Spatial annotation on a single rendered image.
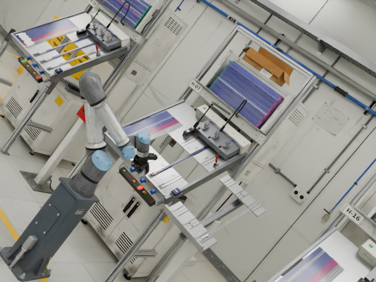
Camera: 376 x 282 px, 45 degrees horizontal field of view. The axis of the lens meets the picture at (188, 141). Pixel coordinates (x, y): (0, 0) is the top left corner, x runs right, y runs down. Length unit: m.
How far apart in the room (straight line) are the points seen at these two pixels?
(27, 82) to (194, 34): 2.11
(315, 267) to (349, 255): 0.25
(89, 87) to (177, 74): 3.12
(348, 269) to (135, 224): 1.44
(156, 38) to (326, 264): 2.41
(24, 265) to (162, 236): 0.95
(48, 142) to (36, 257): 1.63
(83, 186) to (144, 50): 1.90
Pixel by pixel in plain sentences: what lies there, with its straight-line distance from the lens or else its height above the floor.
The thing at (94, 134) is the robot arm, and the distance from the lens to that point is 2.57.
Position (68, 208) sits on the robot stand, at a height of 0.46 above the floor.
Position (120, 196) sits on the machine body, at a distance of 3.40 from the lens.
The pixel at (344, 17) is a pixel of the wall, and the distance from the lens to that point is 4.98.
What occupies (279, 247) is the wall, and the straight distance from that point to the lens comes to 4.56.
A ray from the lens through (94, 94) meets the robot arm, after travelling 2.37.
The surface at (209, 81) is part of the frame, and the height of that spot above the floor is 1.43.
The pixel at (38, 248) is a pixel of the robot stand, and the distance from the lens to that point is 2.64.
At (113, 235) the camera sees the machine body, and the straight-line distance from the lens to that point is 3.41.
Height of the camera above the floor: 1.45
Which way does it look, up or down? 8 degrees down
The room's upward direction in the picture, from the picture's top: 38 degrees clockwise
